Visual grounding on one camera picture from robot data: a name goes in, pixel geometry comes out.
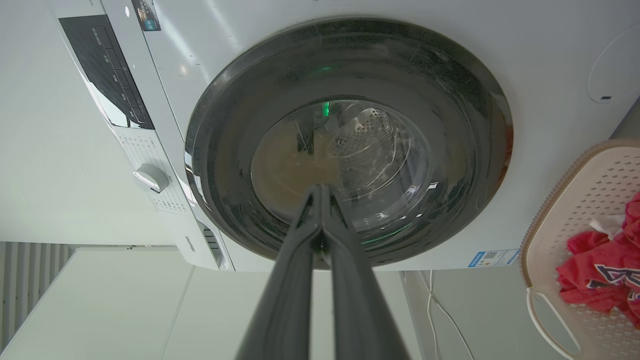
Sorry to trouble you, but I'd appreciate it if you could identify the white front-load washing machine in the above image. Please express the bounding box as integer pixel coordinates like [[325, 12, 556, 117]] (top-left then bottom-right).
[[48, 0, 640, 273]]

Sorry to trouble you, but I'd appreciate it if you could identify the blue energy label sticker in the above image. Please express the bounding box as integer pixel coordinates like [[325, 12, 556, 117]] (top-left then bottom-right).
[[468, 249, 520, 268]]

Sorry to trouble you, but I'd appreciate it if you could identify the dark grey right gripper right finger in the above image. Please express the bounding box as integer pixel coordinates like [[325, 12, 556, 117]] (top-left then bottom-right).
[[320, 184, 412, 360]]

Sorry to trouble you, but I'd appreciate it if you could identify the silver washing machine dial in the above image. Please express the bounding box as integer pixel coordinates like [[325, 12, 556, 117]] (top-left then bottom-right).
[[132, 163, 170, 194]]

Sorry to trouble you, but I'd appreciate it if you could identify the round dark washing machine door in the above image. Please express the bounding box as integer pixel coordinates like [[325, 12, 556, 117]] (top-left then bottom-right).
[[184, 17, 514, 269]]

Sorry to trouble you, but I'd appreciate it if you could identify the red printed garment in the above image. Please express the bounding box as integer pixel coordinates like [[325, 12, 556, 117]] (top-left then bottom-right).
[[556, 192, 640, 329]]

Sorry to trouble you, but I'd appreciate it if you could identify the dark label sticker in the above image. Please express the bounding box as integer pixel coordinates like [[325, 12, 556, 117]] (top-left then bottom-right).
[[131, 0, 162, 32]]

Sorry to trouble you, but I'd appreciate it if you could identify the beige perforated laundry basket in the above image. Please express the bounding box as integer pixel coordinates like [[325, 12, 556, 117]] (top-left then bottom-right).
[[519, 139, 640, 360]]

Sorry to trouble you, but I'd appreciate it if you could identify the thin white power cable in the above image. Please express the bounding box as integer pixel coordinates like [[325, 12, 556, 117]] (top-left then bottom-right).
[[418, 270, 476, 360]]

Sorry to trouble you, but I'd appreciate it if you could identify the black glossy control panel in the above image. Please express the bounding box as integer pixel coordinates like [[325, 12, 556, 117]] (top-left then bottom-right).
[[58, 14, 155, 130]]

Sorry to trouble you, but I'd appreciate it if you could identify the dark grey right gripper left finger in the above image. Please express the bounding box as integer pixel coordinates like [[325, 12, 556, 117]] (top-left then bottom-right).
[[235, 184, 322, 360]]

